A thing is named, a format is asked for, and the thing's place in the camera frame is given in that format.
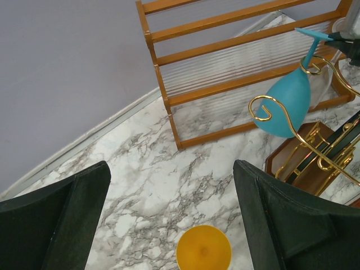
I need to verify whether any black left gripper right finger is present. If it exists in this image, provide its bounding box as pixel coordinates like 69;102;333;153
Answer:
233;160;359;269

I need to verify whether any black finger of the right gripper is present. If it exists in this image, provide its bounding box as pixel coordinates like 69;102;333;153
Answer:
325;32;359;66

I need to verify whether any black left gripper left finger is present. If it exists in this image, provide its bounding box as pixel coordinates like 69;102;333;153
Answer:
1;161;111;269

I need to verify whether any gold wire wine glass rack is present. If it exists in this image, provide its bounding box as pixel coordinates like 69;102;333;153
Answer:
247;55;360;197

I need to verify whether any yellow plastic wine glass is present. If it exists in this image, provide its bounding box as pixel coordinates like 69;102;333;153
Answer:
175;225;232;270

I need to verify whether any light blue plastic wine glass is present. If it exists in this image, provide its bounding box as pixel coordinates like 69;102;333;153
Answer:
248;28;333;138

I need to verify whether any clear wine glass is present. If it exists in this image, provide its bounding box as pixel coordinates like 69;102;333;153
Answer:
309;17;345;109

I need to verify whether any wooden two-tier shelf rack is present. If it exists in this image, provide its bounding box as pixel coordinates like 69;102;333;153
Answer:
136;0;352;150

